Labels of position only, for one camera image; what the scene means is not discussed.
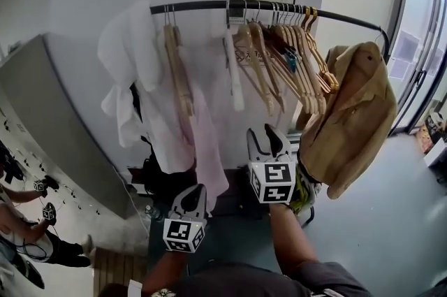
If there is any black garment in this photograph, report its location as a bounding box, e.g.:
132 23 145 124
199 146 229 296
129 80 198 219

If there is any clear plastic bottle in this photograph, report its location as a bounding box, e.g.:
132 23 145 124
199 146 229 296
144 204 165 222

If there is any small grey wall label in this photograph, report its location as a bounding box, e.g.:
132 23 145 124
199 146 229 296
228 6 246 24

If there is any yellow-green and white garment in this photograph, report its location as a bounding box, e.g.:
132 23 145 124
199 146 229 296
291 152 323 217

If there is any person's left forearm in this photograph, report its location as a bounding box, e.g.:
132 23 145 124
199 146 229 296
140 249 191 297

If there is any white box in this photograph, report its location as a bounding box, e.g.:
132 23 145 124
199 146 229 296
423 138 447 169

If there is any person's dark shirt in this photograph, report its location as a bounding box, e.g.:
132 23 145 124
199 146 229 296
173 259 373 297

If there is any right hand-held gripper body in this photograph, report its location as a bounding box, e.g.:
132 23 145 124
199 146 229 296
247 147 296 205

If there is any black metal coat rack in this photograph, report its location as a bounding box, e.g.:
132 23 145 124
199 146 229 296
149 0 391 229

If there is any grey metal cabinet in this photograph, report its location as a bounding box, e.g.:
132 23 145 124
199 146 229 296
0 32 149 220

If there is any wooden slatted board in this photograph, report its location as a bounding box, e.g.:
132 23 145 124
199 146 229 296
91 246 149 297

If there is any black framed glass door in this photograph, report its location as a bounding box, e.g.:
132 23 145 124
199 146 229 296
386 0 447 138

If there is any pale wooden clothes hanger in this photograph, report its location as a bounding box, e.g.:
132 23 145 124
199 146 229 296
170 5 195 117
162 4 189 118

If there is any tan jacket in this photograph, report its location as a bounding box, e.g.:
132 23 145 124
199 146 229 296
295 41 399 201

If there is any person's right forearm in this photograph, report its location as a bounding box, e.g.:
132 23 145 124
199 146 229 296
268 201 319 276

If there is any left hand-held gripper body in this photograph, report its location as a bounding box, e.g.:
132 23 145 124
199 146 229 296
162 207 209 254

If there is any white shirt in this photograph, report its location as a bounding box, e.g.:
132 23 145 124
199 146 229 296
96 0 165 149

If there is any blue plastic clip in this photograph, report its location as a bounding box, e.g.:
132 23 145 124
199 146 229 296
283 48 302 73

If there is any row of wooden clothes hangers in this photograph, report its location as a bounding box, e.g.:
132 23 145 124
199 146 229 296
232 1 328 117

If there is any gold metal clothes hanger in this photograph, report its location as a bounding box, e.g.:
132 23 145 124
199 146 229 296
300 7 335 94
306 8 340 92

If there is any white plastic clothes hanger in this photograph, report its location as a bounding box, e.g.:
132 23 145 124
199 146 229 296
223 1 245 112

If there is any white cable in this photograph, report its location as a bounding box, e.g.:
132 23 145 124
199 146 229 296
111 165 152 245

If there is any pink garment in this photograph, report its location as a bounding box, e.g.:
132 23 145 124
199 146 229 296
179 77 230 203

